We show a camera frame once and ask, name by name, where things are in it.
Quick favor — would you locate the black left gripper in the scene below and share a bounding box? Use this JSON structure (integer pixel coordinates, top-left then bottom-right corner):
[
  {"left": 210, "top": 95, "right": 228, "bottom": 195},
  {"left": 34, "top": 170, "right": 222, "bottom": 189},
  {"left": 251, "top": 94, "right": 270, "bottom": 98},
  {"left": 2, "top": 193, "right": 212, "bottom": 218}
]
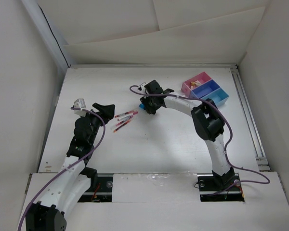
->
[{"left": 80, "top": 103, "right": 114, "bottom": 144}]

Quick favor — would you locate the orange gel pen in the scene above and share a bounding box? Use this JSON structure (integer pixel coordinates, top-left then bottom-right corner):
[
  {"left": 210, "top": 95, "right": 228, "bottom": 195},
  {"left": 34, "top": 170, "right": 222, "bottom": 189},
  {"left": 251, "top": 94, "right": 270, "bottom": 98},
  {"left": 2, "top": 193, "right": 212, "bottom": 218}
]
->
[{"left": 113, "top": 120, "right": 131, "bottom": 133}]

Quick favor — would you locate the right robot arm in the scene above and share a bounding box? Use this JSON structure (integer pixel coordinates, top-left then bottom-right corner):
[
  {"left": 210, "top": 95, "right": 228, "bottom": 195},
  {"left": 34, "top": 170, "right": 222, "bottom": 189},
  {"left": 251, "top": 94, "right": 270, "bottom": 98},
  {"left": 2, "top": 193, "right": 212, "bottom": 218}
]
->
[{"left": 137, "top": 80, "right": 235, "bottom": 190}]

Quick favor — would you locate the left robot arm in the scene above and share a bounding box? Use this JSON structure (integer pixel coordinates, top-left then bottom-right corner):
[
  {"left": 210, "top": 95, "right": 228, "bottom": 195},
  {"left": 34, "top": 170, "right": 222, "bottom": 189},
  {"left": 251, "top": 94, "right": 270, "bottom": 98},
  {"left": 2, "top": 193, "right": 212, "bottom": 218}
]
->
[{"left": 20, "top": 99, "right": 115, "bottom": 231}]

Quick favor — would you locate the pink gel pen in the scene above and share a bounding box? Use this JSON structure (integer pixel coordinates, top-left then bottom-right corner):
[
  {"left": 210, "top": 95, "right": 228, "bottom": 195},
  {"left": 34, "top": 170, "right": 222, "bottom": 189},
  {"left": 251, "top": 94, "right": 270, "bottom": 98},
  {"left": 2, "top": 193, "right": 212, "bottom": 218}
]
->
[{"left": 111, "top": 118, "right": 133, "bottom": 129}]

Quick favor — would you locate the red gel pen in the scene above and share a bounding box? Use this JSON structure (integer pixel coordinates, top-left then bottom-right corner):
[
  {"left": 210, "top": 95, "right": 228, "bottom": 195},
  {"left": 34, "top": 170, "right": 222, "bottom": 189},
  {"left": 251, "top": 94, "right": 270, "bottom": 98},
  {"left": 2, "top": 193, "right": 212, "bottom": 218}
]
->
[{"left": 114, "top": 110, "right": 138, "bottom": 118}]

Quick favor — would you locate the white marker pink cap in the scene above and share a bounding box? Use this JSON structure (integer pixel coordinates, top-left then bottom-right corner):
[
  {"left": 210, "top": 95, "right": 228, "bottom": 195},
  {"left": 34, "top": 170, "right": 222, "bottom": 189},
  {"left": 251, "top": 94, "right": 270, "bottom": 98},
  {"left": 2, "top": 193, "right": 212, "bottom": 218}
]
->
[{"left": 118, "top": 114, "right": 134, "bottom": 121}]

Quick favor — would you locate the pink storage bin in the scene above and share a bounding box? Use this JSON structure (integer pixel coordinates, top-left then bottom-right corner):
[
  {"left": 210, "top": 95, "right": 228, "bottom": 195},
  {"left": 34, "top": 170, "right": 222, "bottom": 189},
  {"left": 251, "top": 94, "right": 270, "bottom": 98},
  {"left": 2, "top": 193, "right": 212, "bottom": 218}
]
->
[{"left": 181, "top": 72, "right": 211, "bottom": 96}]

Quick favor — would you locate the dark blue storage bin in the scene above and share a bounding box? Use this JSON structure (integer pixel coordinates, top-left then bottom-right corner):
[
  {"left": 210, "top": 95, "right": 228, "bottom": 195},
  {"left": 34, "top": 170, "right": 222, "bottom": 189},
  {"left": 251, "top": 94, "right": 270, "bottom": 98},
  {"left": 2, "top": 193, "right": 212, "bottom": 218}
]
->
[{"left": 189, "top": 80, "right": 220, "bottom": 99}]

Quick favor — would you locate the light blue storage bin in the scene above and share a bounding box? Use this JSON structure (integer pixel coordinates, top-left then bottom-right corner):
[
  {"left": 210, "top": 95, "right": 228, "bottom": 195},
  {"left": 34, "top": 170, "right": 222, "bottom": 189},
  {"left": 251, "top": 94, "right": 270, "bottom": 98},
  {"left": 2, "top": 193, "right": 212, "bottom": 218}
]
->
[{"left": 202, "top": 88, "right": 229, "bottom": 107}]

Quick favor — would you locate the white foam board front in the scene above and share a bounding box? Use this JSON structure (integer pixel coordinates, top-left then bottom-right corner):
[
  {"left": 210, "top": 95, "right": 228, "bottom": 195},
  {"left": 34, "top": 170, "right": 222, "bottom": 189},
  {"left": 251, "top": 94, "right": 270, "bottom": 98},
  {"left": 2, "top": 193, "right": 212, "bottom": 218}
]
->
[{"left": 66, "top": 172, "right": 289, "bottom": 231}]

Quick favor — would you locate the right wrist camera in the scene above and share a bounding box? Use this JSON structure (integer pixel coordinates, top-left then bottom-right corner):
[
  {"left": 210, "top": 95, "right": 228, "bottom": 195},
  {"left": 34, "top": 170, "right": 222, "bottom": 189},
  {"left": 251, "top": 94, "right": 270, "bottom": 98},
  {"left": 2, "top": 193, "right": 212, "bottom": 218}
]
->
[{"left": 138, "top": 82, "right": 146, "bottom": 91}]

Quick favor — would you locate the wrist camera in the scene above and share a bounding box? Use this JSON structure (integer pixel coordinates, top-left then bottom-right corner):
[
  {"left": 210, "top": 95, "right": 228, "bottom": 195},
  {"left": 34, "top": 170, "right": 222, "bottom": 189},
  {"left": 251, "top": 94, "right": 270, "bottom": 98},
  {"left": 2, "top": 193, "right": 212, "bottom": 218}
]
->
[
  {"left": 73, "top": 98, "right": 86, "bottom": 110},
  {"left": 138, "top": 82, "right": 146, "bottom": 91}
]

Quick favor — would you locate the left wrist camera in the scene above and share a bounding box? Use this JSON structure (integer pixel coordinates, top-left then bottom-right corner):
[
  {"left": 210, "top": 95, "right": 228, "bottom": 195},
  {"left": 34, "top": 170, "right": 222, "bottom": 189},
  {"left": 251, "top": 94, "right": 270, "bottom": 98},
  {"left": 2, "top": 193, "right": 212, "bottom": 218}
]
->
[{"left": 73, "top": 98, "right": 86, "bottom": 110}]

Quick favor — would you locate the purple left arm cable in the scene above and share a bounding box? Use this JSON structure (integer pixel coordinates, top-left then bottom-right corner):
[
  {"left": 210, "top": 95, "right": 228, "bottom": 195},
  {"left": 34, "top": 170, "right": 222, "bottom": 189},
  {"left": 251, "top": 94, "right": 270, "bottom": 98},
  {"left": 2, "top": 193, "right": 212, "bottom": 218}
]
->
[{"left": 16, "top": 107, "right": 106, "bottom": 231}]

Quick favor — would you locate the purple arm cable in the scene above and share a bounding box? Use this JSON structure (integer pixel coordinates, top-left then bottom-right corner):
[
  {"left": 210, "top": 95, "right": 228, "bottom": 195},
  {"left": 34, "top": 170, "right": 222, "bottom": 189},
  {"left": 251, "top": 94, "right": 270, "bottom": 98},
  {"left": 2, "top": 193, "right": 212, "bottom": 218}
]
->
[
  {"left": 16, "top": 107, "right": 106, "bottom": 231},
  {"left": 129, "top": 84, "right": 270, "bottom": 197}
]

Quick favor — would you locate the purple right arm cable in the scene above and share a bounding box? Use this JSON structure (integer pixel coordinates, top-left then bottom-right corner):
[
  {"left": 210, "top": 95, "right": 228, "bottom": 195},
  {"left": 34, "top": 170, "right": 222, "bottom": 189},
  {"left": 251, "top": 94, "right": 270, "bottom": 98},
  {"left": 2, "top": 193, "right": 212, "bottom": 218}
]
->
[{"left": 129, "top": 84, "right": 270, "bottom": 197}]

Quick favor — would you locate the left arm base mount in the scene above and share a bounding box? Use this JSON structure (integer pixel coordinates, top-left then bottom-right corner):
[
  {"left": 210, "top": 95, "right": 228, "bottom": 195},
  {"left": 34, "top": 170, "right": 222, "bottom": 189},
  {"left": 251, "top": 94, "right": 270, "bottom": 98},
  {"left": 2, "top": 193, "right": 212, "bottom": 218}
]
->
[{"left": 78, "top": 175, "right": 113, "bottom": 203}]

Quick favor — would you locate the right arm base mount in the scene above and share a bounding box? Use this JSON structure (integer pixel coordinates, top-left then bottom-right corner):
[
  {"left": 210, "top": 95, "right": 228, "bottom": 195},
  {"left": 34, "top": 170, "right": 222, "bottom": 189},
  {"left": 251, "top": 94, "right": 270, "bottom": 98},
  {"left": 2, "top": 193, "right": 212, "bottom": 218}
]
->
[{"left": 194, "top": 173, "right": 245, "bottom": 202}]

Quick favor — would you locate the aluminium rail right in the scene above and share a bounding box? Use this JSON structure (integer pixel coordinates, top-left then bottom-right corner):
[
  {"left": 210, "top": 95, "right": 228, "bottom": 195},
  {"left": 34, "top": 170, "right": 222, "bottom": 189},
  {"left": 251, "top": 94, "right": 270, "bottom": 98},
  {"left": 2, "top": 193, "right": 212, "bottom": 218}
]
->
[{"left": 230, "top": 64, "right": 271, "bottom": 172}]

